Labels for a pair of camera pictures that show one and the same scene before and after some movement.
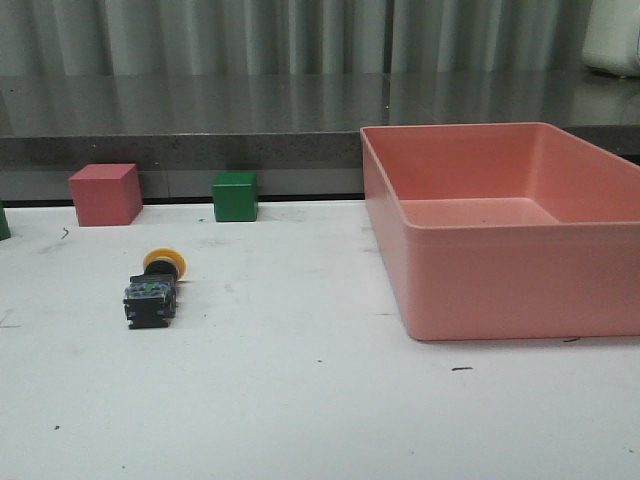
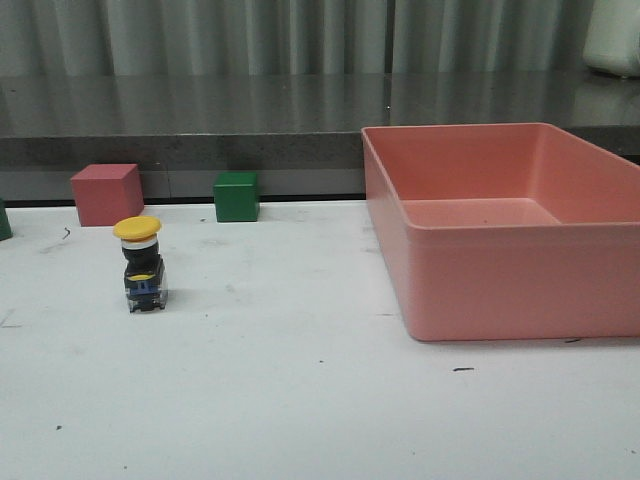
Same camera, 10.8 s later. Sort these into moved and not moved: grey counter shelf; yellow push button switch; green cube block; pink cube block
Moved: yellow push button switch
Not moved: pink cube block; grey counter shelf; green cube block
